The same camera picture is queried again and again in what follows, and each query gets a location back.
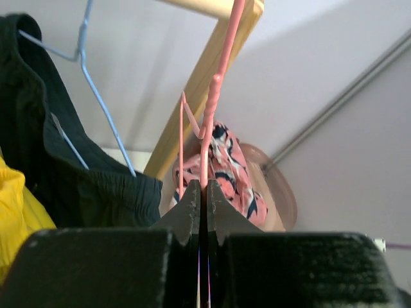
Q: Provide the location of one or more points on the pink floral shorts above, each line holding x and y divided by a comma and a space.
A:
227, 165

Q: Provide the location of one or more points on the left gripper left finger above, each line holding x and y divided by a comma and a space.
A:
110, 267

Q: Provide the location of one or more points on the pink translucent plastic basin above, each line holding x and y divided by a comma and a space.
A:
279, 199

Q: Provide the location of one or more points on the yellow shorts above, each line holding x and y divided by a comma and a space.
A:
21, 215

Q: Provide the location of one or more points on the dark navy shorts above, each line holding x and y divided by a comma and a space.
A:
42, 136

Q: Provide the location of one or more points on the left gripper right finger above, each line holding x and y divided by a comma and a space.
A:
252, 268

